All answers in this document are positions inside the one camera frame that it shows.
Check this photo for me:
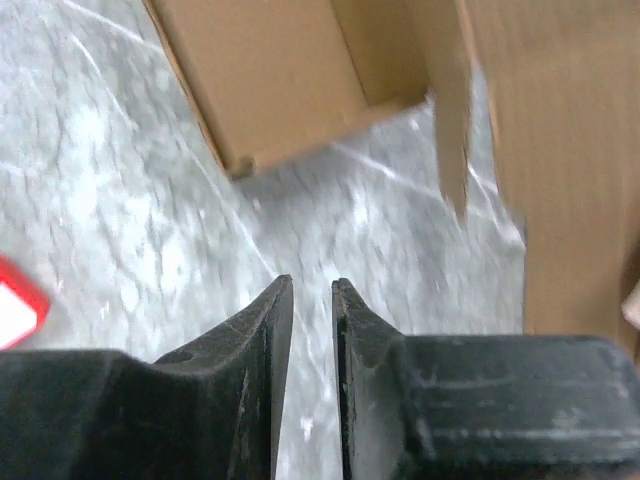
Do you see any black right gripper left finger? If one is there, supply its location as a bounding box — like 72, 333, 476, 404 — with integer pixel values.
1, 275, 293, 479

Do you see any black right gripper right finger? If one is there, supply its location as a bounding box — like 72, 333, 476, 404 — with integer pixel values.
332, 279, 639, 479

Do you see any cardboard box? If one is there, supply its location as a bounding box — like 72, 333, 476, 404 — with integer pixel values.
412, 1, 639, 351
146, 0, 428, 179

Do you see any closed cardboard box under book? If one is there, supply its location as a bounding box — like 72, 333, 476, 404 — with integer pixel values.
146, 0, 428, 179

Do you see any red toy ambulance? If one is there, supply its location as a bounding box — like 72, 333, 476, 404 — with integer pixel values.
0, 255, 51, 350

